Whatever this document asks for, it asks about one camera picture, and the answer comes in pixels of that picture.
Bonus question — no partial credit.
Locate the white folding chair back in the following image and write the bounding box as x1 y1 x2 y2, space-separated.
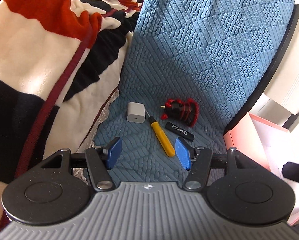
250 20 299 131

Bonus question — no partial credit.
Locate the black usb stick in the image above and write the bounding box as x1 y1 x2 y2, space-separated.
165 122 194 142

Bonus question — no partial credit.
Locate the pink cardboard box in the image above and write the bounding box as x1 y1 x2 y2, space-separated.
224 113 299 225

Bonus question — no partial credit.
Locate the red black lion dance figurine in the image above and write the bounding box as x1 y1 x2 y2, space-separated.
161 99 199 127

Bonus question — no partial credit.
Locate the white usb charger cube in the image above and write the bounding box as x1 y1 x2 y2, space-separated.
127 102 146 124

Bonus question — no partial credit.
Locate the blue textured sofa cover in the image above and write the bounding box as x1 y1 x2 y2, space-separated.
94 0 294 184

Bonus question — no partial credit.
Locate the yellow handle screwdriver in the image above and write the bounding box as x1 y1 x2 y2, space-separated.
145 110 175 157

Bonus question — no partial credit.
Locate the striped red white black blanket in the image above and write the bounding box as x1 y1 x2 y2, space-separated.
0 0 144 230

